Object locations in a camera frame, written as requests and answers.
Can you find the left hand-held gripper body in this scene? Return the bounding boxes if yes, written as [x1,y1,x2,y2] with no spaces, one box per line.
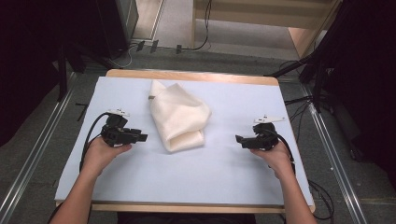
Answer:
[100,107,134,148]

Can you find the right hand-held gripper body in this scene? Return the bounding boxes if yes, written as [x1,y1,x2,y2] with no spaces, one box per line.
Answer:
[245,114,286,152]

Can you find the white towel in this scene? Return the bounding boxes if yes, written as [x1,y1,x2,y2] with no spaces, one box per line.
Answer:
[148,79,213,154]

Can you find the person's right hand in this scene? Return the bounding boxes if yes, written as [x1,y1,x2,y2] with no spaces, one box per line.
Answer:
[249,141,295,180]

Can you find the person's left hand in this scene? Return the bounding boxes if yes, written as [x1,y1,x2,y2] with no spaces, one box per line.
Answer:
[81,136,133,178]

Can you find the light blue mat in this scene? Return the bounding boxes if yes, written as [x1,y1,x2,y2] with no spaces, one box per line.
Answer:
[54,76,315,207]

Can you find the black cabinet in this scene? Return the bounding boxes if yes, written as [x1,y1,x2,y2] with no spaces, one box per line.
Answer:
[94,0,140,60]

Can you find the dark curtain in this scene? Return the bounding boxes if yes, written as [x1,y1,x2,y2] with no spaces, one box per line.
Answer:
[0,0,106,147]
[321,0,396,189]

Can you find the light wooden shelf unit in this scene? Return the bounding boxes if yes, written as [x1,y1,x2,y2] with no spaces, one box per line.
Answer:
[191,0,344,59]

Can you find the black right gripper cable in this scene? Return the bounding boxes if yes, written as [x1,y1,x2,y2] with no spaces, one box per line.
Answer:
[270,129,297,175]

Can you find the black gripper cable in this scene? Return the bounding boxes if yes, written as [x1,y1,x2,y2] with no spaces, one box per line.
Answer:
[78,112,110,173]
[270,129,297,175]

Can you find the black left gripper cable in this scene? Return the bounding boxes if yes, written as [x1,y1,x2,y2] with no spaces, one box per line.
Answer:
[78,112,110,173]

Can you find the black floor cables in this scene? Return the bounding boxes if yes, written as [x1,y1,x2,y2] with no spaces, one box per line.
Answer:
[283,94,315,144]

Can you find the metal floor rail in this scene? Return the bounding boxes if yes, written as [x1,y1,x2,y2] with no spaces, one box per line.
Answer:
[299,83,369,224]
[0,72,78,224]

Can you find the white floor cable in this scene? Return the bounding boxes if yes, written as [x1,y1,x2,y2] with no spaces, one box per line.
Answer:
[108,42,138,69]

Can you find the black metal frame stand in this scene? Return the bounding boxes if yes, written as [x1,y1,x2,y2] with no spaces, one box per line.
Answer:
[263,0,354,114]

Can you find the black looped floor cable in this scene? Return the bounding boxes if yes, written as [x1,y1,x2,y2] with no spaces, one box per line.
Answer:
[307,179,336,222]

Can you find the black hanging cable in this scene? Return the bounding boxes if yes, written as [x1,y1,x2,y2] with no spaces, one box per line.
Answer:
[180,0,213,51]

